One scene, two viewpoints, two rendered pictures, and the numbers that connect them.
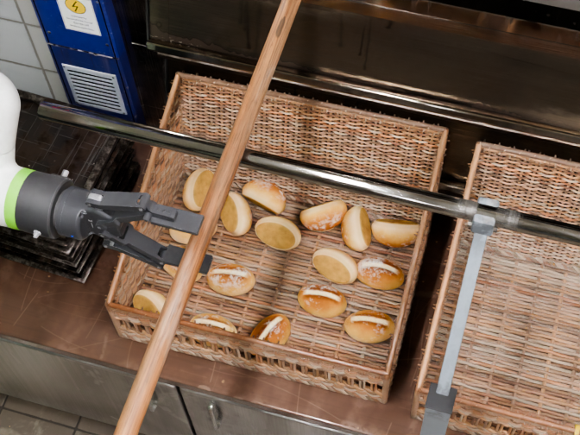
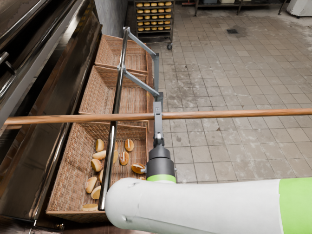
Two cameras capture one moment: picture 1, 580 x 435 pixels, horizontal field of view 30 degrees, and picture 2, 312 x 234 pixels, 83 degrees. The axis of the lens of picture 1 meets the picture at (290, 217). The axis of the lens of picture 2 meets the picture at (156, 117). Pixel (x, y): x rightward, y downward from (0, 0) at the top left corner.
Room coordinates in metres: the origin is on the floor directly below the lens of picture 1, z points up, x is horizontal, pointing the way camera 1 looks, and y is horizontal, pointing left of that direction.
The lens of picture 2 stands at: (0.93, 0.56, 1.74)
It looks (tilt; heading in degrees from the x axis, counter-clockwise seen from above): 50 degrees down; 247
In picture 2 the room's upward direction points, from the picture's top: straight up
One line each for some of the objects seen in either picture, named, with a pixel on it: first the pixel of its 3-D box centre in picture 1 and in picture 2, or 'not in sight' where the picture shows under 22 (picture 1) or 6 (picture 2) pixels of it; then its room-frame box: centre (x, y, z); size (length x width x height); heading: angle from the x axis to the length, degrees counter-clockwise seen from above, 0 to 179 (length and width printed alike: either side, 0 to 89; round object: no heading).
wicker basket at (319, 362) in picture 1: (279, 234); (109, 165); (1.00, 0.02, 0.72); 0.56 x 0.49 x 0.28; 70
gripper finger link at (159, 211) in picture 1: (157, 208); (157, 111); (0.76, 0.18, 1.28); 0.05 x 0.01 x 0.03; 69
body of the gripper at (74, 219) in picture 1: (94, 217); (159, 150); (0.80, 0.29, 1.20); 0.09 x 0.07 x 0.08; 69
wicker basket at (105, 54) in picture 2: not in sight; (124, 58); (0.57, -1.09, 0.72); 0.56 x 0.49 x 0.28; 70
